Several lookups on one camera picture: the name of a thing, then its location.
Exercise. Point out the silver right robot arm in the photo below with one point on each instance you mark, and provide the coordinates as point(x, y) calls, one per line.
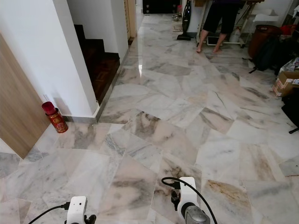
point(197, 216)

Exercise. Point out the red tin can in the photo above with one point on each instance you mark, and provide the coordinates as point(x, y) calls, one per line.
point(58, 120)

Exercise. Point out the black bag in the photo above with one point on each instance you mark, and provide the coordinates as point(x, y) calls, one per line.
point(292, 109)

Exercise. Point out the dark wooden staircase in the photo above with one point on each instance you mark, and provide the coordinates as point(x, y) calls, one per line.
point(103, 65)

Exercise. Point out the brown cardboard box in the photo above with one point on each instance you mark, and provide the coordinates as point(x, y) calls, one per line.
point(287, 81)

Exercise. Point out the black backpack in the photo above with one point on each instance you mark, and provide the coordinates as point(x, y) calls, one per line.
point(273, 56)

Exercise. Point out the black upright vacuum cleaner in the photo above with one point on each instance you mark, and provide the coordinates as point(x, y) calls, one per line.
point(186, 21)

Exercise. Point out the brown round bin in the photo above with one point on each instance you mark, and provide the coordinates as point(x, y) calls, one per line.
point(261, 37)

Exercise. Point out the barefoot person in black shorts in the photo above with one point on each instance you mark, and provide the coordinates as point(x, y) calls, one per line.
point(220, 17)

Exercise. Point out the white metal rack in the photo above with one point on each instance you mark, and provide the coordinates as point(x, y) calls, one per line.
point(245, 25)

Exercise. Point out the black cabinet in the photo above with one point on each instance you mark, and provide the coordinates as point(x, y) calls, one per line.
point(161, 6)

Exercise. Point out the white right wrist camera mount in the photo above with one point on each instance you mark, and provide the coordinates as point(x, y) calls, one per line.
point(188, 193)

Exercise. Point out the light wooden wall panel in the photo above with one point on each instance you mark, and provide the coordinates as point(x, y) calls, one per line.
point(21, 107)

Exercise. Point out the wooden door frame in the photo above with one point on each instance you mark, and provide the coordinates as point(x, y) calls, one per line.
point(130, 17)

